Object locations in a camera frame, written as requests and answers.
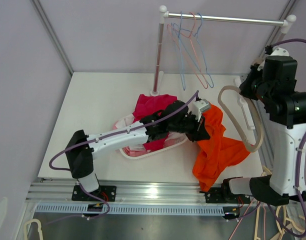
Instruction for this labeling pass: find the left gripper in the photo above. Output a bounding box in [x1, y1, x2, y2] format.
[167, 111, 210, 143]

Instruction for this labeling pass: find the white t shirt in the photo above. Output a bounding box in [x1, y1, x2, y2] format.
[164, 132, 187, 147]

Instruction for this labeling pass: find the orange t shirt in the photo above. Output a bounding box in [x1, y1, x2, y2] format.
[192, 104, 250, 192]

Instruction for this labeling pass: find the light pink t shirt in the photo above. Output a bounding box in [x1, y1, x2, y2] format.
[112, 114, 186, 158]

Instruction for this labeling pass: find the beige wooden hanger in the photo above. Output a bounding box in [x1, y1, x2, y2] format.
[217, 84, 264, 153]

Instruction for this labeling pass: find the pink wire hanger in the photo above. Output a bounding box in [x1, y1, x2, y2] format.
[166, 19, 210, 89]

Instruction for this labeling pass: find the magenta t shirt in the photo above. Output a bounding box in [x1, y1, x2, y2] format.
[132, 94, 178, 139]

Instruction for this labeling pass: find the lavender blue wire hanger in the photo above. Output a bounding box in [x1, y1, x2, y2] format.
[189, 12, 215, 89]

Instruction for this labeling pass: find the light blue wire hanger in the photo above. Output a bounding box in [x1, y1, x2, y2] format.
[171, 12, 186, 91]

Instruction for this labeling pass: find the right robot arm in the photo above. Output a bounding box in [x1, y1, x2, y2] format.
[218, 55, 306, 206]

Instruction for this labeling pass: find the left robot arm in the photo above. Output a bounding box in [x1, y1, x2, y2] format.
[65, 99, 211, 201]

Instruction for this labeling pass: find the beige hanger pile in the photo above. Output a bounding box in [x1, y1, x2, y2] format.
[253, 165, 306, 240]

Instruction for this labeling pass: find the beige hanger bottom left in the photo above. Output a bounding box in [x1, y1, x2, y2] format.
[23, 218, 45, 240]

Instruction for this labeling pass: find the white perforated plastic basket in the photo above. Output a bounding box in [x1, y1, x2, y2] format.
[115, 117, 189, 161]

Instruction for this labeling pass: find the white and silver clothes rack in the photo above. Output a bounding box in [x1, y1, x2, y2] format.
[151, 5, 297, 96]

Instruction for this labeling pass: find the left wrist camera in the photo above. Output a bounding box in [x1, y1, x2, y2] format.
[191, 98, 211, 123]

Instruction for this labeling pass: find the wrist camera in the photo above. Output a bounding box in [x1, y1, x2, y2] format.
[257, 45, 290, 71]
[191, 98, 211, 123]

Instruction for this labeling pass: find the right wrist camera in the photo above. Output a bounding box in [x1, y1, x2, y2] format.
[257, 45, 290, 71]

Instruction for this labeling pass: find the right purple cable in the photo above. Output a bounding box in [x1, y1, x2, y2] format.
[266, 38, 306, 238]

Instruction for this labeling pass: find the aluminium frame post right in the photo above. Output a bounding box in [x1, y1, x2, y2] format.
[253, 0, 301, 63]

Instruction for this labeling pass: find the aluminium frame post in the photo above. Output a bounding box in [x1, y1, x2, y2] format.
[30, 0, 74, 77]
[253, 0, 301, 63]

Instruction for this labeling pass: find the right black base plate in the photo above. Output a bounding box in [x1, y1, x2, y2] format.
[199, 177, 251, 205]

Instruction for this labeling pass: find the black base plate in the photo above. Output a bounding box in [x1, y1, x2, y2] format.
[71, 185, 117, 202]
[199, 177, 251, 205]

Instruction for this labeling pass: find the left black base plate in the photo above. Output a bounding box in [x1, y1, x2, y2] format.
[71, 185, 117, 202]

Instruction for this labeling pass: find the white slotted cable duct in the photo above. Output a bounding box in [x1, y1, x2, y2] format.
[35, 203, 239, 216]

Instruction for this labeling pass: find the aluminium mounting rail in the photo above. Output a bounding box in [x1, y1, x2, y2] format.
[26, 178, 298, 207]

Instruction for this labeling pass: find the aluminium frame post left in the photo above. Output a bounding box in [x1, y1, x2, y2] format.
[30, 0, 74, 77]

